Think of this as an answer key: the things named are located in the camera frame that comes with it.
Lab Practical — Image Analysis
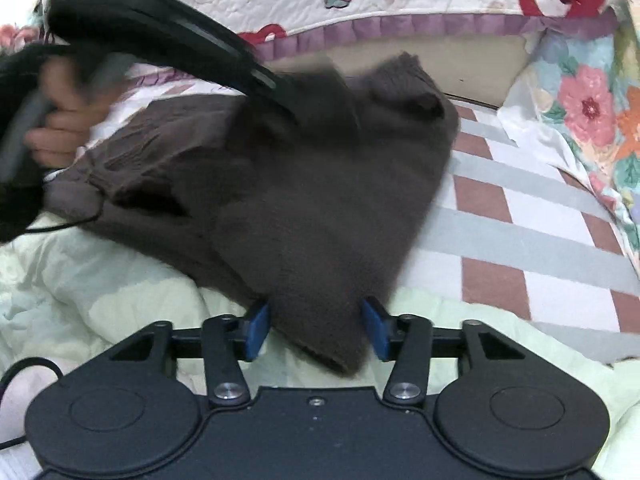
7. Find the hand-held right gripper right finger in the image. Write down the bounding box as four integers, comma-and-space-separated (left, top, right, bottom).
362, 297, 527, 405

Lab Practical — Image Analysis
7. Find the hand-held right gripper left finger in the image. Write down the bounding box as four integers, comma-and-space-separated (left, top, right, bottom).
107, 299, 272, 407

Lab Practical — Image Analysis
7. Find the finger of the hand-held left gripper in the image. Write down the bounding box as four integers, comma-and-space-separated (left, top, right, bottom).
280, 66, 364, 137

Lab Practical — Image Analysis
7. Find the dark brown knit sweater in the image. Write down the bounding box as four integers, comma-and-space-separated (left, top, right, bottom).
45, 51, 461, 377

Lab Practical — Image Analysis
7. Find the person's left hand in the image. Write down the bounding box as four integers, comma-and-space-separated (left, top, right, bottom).
24, 56, 130, 172

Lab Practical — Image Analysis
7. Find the light green blanket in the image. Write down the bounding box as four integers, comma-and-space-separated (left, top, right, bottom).
0, 209, 640, 480

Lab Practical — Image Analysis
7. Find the floral print quilt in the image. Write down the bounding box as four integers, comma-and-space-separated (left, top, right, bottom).
497, 0, 640, 282

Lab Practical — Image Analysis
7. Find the black cable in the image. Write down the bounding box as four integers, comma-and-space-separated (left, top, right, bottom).
0, 357, 67, 452

